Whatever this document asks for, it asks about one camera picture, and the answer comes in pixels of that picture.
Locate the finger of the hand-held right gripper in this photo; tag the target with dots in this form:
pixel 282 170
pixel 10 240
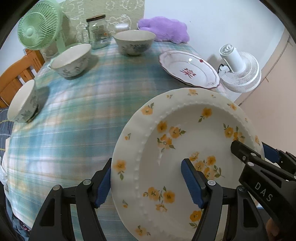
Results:
pixel 245 153
pixel 269 153

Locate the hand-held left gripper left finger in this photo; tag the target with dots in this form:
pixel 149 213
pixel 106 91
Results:
pixel 104 183

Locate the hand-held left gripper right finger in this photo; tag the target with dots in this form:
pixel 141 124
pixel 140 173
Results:
pixel 190 178

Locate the white plate with yellow flowers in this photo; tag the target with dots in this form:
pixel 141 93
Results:
pixel 175 148

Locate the white plate with red pattern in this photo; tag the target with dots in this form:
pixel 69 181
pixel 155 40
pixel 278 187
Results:
pixel 192 67

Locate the white bowl with blue flowers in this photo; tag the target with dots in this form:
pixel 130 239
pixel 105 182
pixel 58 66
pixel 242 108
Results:
pixel 22 102
pixel 134 42
pixel 71 60

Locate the white standing fan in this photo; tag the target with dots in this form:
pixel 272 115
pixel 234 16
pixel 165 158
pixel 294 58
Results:
pixel 242 71

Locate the blue denim cloth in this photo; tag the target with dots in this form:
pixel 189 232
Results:
pixel 17 217

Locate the wooden chair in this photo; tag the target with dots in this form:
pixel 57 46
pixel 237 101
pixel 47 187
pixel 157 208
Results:
pixel 13 76

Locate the purple plush toy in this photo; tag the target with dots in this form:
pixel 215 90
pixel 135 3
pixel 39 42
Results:
pixel 166 29

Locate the cotton swab container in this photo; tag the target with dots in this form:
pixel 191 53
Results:
pixel 121 27

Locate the green desk fan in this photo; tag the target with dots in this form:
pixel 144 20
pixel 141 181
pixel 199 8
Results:
pixel 38 23

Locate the green printed wall cloth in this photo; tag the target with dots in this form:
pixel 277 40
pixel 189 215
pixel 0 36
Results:
pixel 78 14

